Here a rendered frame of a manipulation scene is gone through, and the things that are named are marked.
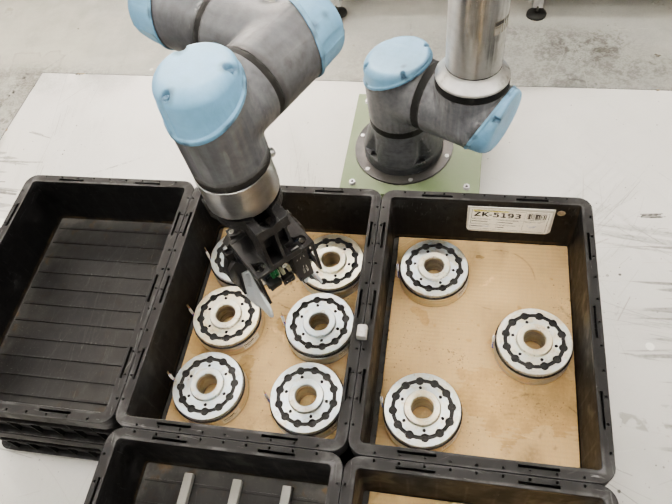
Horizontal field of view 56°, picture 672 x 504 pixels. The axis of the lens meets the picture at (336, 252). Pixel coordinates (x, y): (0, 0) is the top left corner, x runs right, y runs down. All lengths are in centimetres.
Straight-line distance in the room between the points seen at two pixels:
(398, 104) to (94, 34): 230
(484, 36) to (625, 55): 180
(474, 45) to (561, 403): 51
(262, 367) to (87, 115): 88
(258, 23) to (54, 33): 277
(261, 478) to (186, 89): 55
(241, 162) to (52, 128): 111
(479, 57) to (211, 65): 52
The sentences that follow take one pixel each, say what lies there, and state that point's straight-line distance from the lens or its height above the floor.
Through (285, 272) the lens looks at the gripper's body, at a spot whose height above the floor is 111.
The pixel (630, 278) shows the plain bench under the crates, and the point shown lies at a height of 70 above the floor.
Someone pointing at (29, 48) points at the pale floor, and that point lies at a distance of 331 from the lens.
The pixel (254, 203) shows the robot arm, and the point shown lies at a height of 122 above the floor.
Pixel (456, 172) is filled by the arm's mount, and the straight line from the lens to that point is 120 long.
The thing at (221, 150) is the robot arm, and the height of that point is 130.
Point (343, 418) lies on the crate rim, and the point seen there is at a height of 93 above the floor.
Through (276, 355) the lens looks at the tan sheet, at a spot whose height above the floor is 83.
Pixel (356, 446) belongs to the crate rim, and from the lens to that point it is 77.
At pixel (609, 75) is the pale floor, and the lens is 262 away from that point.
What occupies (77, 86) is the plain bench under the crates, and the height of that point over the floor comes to 70.
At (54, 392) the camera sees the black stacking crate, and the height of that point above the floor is 83.
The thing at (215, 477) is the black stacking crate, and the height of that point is 83.
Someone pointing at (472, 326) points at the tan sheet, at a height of 83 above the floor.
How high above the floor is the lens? 167
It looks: 55 degrees down
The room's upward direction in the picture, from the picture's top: 12 degrees counter-clockwise
